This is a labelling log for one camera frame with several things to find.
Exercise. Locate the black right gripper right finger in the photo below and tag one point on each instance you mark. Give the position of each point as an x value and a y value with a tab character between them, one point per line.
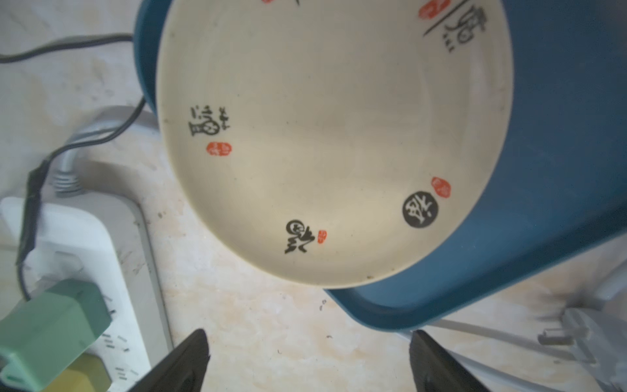
435	370

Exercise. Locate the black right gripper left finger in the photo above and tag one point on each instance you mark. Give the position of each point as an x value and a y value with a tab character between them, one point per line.
183	369

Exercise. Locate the green plug adapter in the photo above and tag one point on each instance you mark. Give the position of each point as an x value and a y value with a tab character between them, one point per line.
45	335

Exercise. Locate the white power strip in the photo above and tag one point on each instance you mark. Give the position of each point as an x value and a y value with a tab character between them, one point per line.
103	239

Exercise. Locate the teal plastic tray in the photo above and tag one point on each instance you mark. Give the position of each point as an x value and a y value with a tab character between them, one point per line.
558	188

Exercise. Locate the cream plate with characters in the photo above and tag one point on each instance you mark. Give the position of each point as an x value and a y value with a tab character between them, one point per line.
334	143

